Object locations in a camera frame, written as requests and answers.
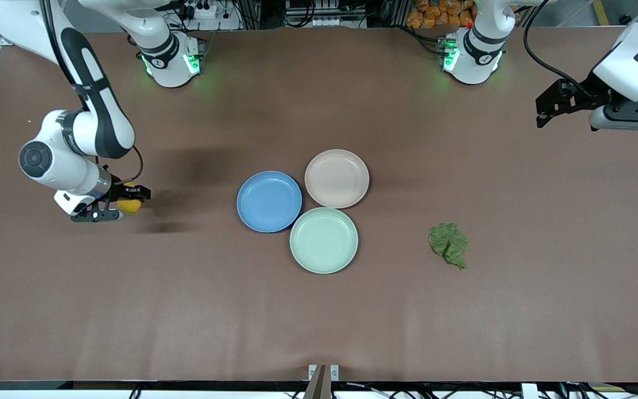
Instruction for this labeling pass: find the beige plate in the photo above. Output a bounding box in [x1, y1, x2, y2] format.
[304, 149, 370, 209]

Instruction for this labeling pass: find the brown table cover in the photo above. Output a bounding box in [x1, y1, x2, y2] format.
[0, 25, 638, 383]

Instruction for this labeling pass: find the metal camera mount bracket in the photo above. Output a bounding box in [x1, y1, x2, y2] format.
[303, 364, 341, 399]

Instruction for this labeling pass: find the green lettuce leaf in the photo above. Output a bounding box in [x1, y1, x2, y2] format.
[428, 222, 470, 272]

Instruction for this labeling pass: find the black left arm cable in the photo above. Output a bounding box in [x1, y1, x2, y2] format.
[522, 0, 597, 96]

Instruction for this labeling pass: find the grey electronics box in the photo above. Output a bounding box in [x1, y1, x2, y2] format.
[285, 0, 367, 28]

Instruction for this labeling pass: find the white power strip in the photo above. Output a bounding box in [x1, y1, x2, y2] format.
[182, 0, 219, 19]

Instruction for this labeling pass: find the orange snack bag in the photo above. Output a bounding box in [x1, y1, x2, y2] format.
[406, 0, 476, 29]

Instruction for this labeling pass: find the light green plate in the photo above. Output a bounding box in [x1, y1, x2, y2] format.
[289, 207, 359, 274]

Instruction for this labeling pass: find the blue plate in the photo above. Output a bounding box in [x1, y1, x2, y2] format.
[236, 170, 303, 233]

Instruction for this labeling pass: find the yellow lemon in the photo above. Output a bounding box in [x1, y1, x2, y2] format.
[116, 181, 143, 216]

